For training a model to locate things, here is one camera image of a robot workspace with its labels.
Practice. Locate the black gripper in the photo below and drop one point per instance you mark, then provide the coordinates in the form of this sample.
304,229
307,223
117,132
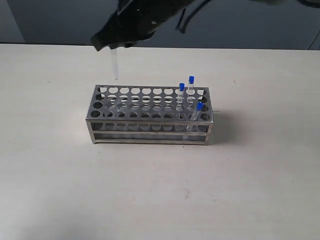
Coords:
135,21

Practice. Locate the blue-capped tube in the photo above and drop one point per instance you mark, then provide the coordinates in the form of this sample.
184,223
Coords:
114,62
194,116
180,97
190,89

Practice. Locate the stainless steel test tube rack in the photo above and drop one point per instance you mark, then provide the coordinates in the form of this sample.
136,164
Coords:
148,115

